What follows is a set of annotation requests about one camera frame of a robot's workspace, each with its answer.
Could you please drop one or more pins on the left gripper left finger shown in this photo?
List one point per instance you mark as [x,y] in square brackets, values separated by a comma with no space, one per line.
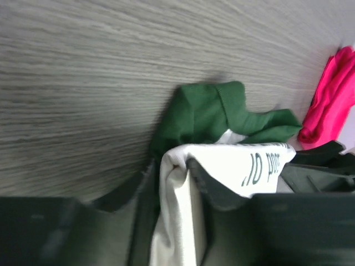
[114,229]

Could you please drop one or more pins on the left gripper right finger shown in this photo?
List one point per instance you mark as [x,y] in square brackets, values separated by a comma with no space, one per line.
[274,229]

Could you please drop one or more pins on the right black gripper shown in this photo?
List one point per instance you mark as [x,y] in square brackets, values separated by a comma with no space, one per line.
[321,169]

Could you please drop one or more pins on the magenta t shirt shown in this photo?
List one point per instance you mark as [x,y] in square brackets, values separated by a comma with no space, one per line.
[332,101]

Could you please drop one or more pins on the white and green t shirt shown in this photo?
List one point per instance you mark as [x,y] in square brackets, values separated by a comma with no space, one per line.
[241,150]

